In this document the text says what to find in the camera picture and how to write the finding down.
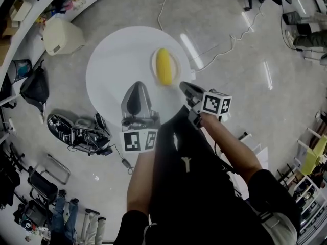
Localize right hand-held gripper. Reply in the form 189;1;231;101
179;82;232;129

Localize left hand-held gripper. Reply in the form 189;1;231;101
119;81;161;153

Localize white round plate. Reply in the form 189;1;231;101
149;47;182;86

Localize yellow item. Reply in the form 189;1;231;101
155;47;174;86

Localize person's right forearm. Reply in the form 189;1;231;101
200;112;264;186

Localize person's left forearm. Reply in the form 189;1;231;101
127;149;160;215

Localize white round table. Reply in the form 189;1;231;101
85;26;192;127

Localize white folded panels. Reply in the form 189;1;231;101
239;131;269;170

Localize beige lidded trash bin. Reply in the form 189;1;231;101
42;16;86;56

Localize person's black clothing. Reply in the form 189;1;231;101
113;105;302;245

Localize black backpack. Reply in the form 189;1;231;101
19;60;50;124

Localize white metal shelf rack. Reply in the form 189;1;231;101
0;0;126;91

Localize dark grey floor box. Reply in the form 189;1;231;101
282;11;302;25

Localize black utility cart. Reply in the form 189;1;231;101
12;166;59;239

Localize yellow-green chair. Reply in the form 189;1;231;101
301;135;327;176

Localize large cardboard box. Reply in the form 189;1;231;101
0;38;12;68

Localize small white box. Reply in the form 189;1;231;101
11;0;33;22

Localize small cardboard box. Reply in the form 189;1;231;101
0;16;16;39

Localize white storage rack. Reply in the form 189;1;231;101
275;126;327;245

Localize white power cable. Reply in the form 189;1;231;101
191;5;264;72
157;0;184;32

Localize black electronics device with cables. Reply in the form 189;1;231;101
47;112;113;157

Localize chrome tube stool frame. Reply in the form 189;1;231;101
45;154;71;186

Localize black wire wastebasket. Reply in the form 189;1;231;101
11;59;33;83

